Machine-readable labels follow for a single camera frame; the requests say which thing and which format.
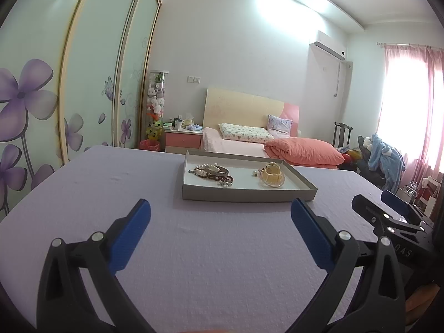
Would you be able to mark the white air conditioner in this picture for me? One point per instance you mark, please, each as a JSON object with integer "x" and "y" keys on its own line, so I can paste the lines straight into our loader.
{"x": 326, "y": 45}

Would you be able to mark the white wall switch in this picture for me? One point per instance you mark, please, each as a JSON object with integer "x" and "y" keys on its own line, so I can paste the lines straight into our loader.
{"x": 193, "y": 79}

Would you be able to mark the beige and pink headboard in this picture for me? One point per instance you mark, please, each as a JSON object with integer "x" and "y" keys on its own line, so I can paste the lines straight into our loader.
{"x": 239, "y": 107}

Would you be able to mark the purple print pillow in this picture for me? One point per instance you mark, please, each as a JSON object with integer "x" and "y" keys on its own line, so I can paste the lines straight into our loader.
{"x": 279, "y": 124}

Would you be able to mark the dark wooden chair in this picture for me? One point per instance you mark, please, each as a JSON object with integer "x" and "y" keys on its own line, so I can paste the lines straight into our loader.
{"x": 341, "y": 131}

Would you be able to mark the curtain rod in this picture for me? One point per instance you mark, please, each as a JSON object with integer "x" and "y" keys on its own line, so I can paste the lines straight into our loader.
{"x": 406, "y": 44}

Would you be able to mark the clear plush toy display tube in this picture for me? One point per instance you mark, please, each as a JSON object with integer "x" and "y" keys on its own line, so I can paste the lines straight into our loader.
{"x": 156, "y": 100}

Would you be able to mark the white low shelf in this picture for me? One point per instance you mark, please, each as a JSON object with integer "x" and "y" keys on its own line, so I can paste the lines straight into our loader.
{"x": 432, "y": 194}

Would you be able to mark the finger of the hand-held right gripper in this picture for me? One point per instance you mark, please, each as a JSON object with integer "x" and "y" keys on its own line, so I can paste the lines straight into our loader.
{"x": 367, "y": 210}
{"x": 395, "y": 201}

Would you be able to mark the pink nightstand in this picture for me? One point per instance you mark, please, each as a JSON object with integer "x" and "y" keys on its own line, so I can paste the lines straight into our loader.
{"x": 182, "y": 142}

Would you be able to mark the white air conditioner pipe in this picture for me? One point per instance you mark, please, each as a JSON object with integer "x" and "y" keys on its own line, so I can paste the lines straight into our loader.
{"x": 337, "y": 76}

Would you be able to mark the red waste bin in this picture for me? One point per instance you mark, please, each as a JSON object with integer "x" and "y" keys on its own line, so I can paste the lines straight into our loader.
{"x": 150, "y": 145}

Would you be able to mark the pink curtain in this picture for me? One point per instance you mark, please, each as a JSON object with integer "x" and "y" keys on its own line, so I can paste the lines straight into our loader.
{"x": 432, "y": 83}

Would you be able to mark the yellow plush toy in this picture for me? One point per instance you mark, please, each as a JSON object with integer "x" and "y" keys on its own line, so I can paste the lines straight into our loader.
{"x": 153, "y": 133}

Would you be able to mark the white plush toy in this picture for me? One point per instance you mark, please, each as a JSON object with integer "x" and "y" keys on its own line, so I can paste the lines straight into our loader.
{"x": 367, "y": 143}

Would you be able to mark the floral sliding door wardrobe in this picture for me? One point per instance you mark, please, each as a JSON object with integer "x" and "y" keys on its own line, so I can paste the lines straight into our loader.
{"x": 41, "y": 41}

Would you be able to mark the grey swivel chair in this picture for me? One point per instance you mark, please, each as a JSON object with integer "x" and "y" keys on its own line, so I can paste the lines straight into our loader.
{"x": 364, "y": 170}

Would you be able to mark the pink sheeted bed mattress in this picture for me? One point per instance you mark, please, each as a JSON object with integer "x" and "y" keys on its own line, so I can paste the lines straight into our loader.
{"x": 222, "y": 145}

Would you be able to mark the grey shallow box tray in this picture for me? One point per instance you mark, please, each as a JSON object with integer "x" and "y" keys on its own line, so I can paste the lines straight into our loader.
{"x": 242, "y": 180}

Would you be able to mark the salmon folded quilt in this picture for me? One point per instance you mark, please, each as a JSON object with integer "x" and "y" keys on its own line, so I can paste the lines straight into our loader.
{"x": 305, "y": 151}

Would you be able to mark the green packet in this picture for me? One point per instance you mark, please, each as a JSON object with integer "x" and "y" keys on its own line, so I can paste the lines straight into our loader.
{"x": 168, "y": 125}

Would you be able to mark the wide silver cuff bangle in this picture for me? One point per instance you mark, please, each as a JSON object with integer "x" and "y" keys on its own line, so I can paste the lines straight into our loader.
{"x": 222, "y": 171}

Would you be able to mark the blue plush garment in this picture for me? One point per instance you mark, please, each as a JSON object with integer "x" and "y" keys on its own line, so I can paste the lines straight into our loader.
{"x": 385, "y": 159}

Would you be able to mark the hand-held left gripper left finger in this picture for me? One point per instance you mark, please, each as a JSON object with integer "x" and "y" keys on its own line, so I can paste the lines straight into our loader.
{"x": 130, "y": 239}

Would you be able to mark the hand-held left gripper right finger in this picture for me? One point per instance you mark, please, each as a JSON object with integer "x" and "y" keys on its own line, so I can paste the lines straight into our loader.
{"x": 312, "y": 236}

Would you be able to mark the cream yellow wristwatch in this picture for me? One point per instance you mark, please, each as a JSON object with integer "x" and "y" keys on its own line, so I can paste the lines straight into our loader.
{"x": 272, "y": 177}

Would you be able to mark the pile of colourful toys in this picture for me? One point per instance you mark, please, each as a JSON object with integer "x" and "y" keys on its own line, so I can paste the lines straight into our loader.
{"x": 350, "y": 155}

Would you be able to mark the floral print pillow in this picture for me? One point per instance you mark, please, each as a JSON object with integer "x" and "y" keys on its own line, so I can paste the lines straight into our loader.
{"x": 244, "y": 133}

